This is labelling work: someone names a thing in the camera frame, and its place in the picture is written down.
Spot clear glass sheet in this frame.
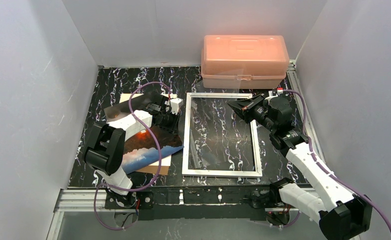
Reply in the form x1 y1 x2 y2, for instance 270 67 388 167
187 66 256 173

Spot brown backing board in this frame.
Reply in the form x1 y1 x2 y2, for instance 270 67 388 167
118 93 180 176

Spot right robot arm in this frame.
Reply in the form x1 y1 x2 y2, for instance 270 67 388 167
228 88 373 240

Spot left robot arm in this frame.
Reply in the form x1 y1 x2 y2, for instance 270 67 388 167
82 93 184 196

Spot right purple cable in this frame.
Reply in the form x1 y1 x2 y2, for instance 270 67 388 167
265 89 391 240

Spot purple cable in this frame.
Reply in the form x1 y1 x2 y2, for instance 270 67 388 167
93 81 173 232
265 89 391 240

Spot white picture frame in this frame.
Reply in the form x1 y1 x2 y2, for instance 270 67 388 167
181 92 263 178

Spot aluminium rail base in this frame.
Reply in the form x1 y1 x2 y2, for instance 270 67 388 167
55 185 298 221

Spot sunset landscape photo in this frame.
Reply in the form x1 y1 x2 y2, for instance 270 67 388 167
104 91 184 175

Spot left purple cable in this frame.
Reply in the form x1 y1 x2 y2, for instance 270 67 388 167
93 81 173 232

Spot pink plastic storage box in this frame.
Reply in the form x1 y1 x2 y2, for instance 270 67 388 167
200 35 290 89

